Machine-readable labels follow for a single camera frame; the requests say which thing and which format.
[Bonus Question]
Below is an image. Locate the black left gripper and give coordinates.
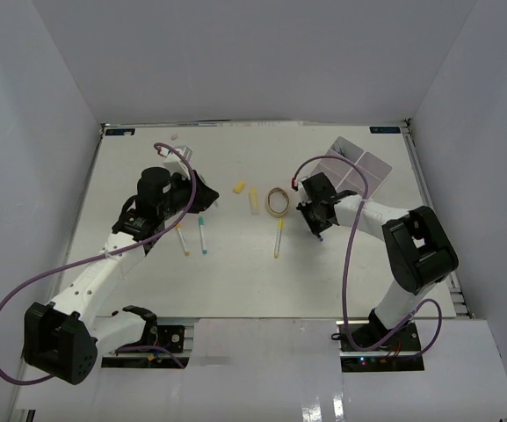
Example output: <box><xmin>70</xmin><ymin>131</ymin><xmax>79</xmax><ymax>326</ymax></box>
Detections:
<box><xmin>158</xmin><ymin>170</ymin><xmax>219</xmax><ymax>220</ymax></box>

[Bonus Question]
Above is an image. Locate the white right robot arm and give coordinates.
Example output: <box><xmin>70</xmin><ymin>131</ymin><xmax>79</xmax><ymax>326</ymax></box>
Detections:
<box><xmin>293</xmin><ymin>172</ymin><xmax>459</xmax><ymax>351</ymax></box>

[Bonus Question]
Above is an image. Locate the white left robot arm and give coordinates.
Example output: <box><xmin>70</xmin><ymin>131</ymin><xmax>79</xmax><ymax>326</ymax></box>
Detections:
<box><xmin>23</xmin><ymin>167</ymin><xmax>220</xmax><ymax>385</ymax></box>

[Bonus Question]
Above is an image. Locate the teal tipped white pen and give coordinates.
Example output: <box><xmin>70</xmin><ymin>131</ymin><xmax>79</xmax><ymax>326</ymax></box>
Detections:
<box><xmin>198</xmin><ymin>216</ymin><xmax>207</xmax><ymax>255</ymax></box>

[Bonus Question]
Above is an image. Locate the yellow tipped white pen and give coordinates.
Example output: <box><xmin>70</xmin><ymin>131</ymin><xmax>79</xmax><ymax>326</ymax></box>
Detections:
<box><xmin>273</xmin><ymin>219</ymin><xmax>284</xmax><ymax>258</ymax></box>

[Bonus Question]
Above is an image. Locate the orange tipped white pen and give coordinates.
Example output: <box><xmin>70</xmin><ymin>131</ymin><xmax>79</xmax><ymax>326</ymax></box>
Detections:
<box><xmin>176</xmin><ymin>224</ymin><xmax>191</xmax><ymax>257</ymax></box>

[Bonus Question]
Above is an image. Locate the white divided organizer box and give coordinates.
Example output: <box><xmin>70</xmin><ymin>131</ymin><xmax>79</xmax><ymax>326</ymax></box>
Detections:
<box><xmin>320</xmin><ymin>136</ymin><xmax>393</xmax><ymax>197</ymax></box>

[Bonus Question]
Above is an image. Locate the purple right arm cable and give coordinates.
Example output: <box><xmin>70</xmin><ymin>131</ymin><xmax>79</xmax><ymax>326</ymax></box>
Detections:
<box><xmin>291</xmin><ymin>154</ymin><xmax>443</xmax><ymax>355</ymax></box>

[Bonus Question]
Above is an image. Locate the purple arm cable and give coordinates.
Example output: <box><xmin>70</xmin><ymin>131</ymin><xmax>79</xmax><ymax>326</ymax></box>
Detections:
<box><xmin>0</xmin><ymin>141</ymin><xmax>200</xmax><ymax>387</ymax></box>
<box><xmin>291</xmin><ymin>154</ymin><xmax>443</xmax><ymax>355</ymax></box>

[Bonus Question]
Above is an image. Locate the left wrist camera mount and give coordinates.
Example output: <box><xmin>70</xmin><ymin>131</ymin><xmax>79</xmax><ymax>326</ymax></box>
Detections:
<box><xmin>156</xmin><ymin>145</ymin><xmax>192</xmax><ymax>178</ymax></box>

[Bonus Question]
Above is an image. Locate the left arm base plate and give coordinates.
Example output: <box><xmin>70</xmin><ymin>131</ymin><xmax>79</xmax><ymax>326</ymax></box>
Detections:
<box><xmin>101</xmin><ymin>325</ymin><xmax>194</xmax><ymax>369</ymax></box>

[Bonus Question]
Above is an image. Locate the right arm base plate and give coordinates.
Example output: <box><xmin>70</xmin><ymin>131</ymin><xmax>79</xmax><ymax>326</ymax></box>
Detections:
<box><xmin>331</xmin><ymin>320</ymin><xmax>425</xmax><ymax>373</ymax></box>

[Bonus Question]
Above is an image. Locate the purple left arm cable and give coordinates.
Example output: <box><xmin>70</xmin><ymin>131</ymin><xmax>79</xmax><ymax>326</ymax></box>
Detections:
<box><xmin>0</xmin><ymin>141</ymin><xmax>200</xmax><ymax>387</ymax></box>

